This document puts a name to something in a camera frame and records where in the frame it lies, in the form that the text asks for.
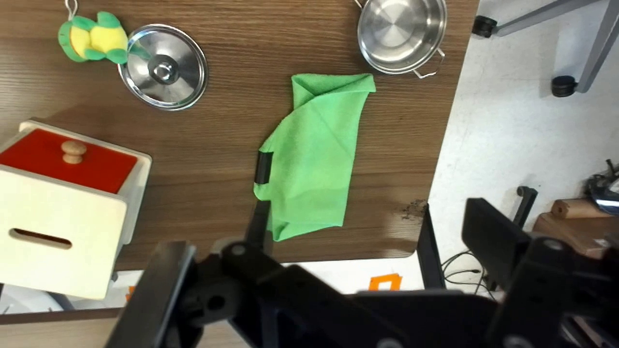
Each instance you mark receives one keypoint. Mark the green cloth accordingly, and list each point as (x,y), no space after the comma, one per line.
(319,159)

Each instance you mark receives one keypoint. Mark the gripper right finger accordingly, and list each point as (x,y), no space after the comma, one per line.
(537,290)

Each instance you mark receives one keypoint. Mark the wooden drawer knob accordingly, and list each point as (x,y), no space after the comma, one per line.
(73,151)

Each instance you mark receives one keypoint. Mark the red drawer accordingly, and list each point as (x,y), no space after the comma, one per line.
(34,157)

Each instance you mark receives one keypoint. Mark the white wooden box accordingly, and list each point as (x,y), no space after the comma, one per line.
(58,217)

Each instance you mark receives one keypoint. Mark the steel pot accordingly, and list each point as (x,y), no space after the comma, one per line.
(399,31)

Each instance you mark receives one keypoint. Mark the steel pot lid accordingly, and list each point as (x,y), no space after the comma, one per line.
(179,87)

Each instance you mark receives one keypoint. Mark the green and yellow plush turtle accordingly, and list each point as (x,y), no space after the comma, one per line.
(104,38)

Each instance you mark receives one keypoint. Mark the grey frame with casters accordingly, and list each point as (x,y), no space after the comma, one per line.
(597,48)

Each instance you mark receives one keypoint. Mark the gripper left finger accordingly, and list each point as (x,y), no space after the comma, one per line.
(290,302)

